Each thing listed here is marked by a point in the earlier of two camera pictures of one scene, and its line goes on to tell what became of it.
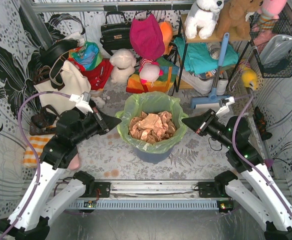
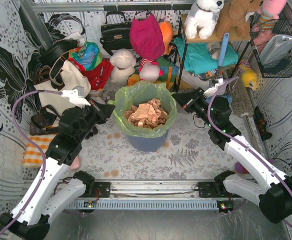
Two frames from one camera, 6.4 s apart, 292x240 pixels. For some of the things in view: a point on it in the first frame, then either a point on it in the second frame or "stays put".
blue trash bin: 154,158 -> 147,144
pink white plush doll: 149,70 stays put
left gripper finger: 110,121 -> 106,109
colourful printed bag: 87,57 stays put
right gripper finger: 196,121 -> 183,98
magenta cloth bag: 147,38 stays put
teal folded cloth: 199,58 stays put
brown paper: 152,127 -> 149,115
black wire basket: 278,48 stays put
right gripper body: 202,125 -> 189,102
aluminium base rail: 129,190 stays put
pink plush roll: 74,163 stays put
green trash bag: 148,102 -> 137,92
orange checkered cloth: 30,155 stays put
